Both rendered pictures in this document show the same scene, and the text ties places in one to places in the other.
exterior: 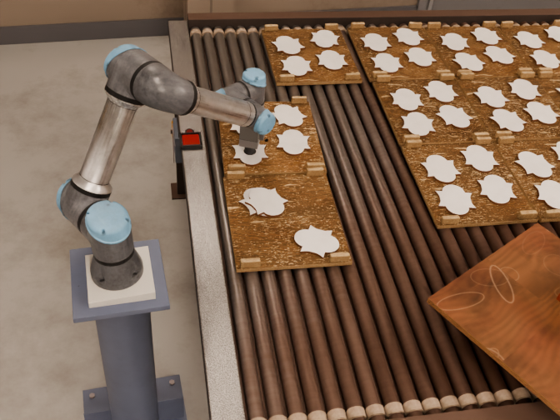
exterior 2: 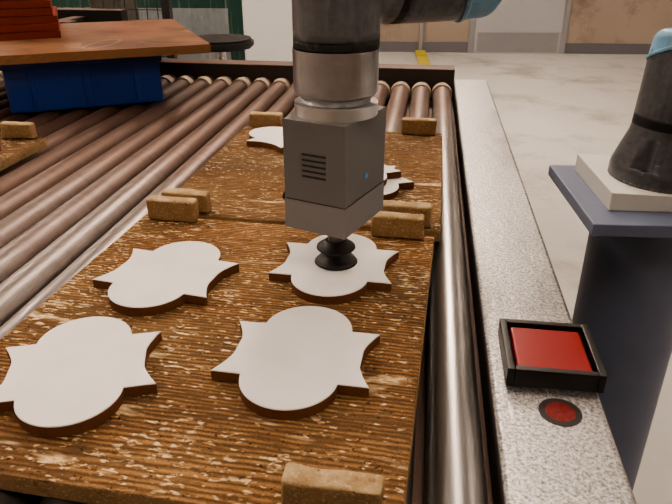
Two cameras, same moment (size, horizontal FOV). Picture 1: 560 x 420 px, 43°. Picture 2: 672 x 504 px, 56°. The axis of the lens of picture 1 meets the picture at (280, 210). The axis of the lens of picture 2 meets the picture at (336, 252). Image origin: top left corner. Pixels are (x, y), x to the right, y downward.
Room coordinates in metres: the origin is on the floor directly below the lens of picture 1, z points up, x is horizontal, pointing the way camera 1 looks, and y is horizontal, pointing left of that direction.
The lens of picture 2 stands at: (2.42, 0.34, 1.24)
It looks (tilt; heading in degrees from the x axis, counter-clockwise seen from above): 26 degrees down; 202
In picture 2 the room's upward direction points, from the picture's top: straight up
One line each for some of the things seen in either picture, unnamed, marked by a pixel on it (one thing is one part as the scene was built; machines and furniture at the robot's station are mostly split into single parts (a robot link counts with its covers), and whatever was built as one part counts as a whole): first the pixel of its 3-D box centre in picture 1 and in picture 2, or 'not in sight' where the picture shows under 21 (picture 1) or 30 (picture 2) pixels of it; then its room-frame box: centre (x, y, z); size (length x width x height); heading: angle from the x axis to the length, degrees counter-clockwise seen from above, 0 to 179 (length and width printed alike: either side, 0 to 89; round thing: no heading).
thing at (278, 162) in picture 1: (269, 136); (227, 322); (2.01, 0.07, 0.93); 0.41 x 0.35 x 0.02; 11
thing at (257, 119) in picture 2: (339, 257); (266, 120); (1.44, -0.19, 0.95); 0.06 x 0.02 x 0.03; 103
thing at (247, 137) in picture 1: (254, 127); (326, 157); (1.89, 0.11, 1.05); 0.10 x 0.09 x 0.16; 84
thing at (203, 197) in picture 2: (314, 171); (186, 200); (1.82, -0.10, 0.95); 0.06 x 0.02 x 0.03; 103
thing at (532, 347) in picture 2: (191, 141); (548, 354); (1.94, 0.34, 0.92); 0.06 x 0.06 x 0.01; 14
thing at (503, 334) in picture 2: (191, 140); (548, 353); (1.94, 0.34, 0.92); 0.08 x 0.08 x 0.02; 14
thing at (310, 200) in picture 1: (284, 218); (321, 171); (1.60, -0.02, 0.93); 0.41 x 0.35 x 0.02; 13
